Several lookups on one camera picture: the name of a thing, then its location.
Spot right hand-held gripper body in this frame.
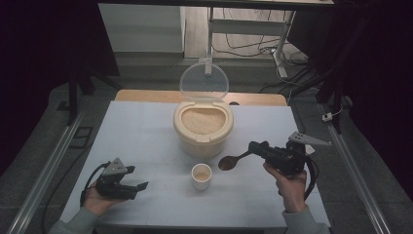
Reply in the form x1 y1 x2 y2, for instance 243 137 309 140
264 131 332 176

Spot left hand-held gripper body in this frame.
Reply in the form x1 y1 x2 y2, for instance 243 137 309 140
95 158 138 201

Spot brown wooden spoon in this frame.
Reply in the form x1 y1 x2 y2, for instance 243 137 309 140
217 150 253 172

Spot beige rice container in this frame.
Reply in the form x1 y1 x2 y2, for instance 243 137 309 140
172 100 235 159

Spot white cup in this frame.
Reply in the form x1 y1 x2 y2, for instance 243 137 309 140
190 163 213 192

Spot rice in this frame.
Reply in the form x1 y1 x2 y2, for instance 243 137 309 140
180 107 227 136

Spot person's left hand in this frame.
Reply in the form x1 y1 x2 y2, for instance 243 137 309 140
81 184 126 216

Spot person's right hand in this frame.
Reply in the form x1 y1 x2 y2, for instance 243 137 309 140
262 163 308 214

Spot white table cover sheet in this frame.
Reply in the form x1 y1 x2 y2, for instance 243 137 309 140
59 100 331 228

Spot black metal stand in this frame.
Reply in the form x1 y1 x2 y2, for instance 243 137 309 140
291 64 347 135
66 61 122 127

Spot clear round container lid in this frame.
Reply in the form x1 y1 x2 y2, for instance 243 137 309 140
179 61 230 101

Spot white cabinet panel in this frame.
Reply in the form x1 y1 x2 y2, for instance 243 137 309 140
97 3 186 54

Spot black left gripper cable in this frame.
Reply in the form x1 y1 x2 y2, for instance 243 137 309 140
79 162 110 208

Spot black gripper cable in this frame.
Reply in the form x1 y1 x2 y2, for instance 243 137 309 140
303 157 319 201
79 162 110 208

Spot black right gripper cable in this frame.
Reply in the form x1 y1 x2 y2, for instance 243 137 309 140
303 157 319 201

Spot metal floor rail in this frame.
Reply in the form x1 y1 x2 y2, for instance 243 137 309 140
6 108 86 234
319 103 393 234

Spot black floor cables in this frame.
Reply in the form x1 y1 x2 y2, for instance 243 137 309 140
212 8 311 96

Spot white desk frame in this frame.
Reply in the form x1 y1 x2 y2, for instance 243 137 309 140
205 6 297 79

